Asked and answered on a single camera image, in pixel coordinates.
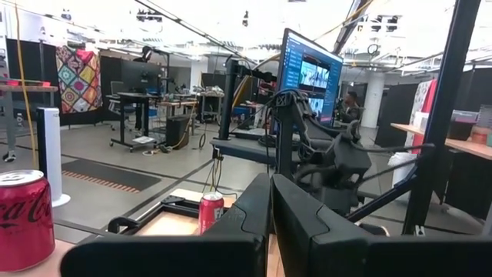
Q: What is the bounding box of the black overhead rig bar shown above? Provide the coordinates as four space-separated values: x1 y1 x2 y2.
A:
332 0 374 55

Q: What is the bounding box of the black monitor on stand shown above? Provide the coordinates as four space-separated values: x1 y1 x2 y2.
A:
121 59 165 95

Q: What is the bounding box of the red Coca-Cola can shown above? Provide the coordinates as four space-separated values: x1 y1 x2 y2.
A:
0 169 57 272

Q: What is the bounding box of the black rig upright post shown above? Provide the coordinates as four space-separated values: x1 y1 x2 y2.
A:
345 0 482 236

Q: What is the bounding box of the long wooden bench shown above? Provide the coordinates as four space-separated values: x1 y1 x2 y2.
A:
390 122 492 161

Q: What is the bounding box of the black rolling desk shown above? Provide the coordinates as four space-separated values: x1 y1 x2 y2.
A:
109 92 161 153

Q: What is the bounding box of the red Fanta can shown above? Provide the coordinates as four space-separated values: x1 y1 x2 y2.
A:
198 192 225 235

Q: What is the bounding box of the white building column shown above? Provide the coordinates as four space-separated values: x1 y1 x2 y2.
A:
361 72 385 128

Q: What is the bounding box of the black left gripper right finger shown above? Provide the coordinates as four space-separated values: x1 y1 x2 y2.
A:
271 174 492 277

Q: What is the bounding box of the tablet with blue screen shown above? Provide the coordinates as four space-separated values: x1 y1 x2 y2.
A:
276 28 344 126

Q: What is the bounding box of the red and white banner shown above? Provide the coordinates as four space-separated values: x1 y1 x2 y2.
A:
405 78 439 155

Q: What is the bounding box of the black aluminium table frame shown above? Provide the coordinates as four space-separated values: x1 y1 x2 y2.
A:
107 194 239 236

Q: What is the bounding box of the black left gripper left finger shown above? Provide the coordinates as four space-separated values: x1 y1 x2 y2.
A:
60 172 272 277

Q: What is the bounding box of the white trash bag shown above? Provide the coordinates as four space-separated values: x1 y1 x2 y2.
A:
387 152 418 201

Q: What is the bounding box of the black partition panel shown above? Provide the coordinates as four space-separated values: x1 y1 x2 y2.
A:
5 38 58 128

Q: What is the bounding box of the colourful patchwork panel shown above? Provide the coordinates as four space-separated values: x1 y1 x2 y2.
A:
55 45 104 115

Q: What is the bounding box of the black ceiling light track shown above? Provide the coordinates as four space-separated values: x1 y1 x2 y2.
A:
134 0 258 65

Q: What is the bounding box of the white cylindrical object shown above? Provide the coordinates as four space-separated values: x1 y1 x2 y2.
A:
36 106 71 209

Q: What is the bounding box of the black mat with orange stripes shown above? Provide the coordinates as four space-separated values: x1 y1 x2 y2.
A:
61 159 162 195

